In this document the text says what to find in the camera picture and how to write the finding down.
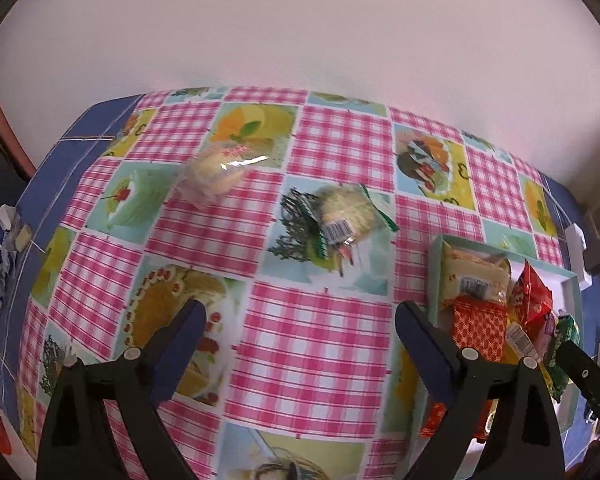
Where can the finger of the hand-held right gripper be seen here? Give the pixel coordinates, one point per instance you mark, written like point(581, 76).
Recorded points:
point(587, 372)

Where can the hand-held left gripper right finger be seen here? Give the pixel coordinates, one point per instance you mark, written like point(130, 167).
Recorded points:
point(430, 355)

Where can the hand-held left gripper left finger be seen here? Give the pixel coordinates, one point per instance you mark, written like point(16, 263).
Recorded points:
point(185, 350)

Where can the green snack packet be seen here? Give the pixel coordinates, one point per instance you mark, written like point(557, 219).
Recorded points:
point(565, 340)

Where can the white tray with teal rim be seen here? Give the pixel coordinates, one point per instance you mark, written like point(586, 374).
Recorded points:
point(566, 292)

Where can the orange patterned snack packet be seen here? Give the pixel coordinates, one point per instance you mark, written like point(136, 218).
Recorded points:
point(480, 330)

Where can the clear yellow biscuit packet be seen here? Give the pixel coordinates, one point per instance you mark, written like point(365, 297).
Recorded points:
point(472, 270)

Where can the red snack packet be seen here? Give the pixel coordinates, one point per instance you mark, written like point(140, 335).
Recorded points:
point(530, 295)

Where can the pink checked tablecloth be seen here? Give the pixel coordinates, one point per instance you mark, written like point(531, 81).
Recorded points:
point(320, 360)

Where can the white plastic box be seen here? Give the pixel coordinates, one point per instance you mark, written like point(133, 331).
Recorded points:
point(575, 250)

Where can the clear green-trimmed cake packet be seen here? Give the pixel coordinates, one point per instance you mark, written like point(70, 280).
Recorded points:
point(345, 210)

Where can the clear round cake packet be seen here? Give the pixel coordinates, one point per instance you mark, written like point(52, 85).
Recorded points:
point(210, 175)

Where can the brown wooden frame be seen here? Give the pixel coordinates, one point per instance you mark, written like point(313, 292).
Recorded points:
point(0, 130)

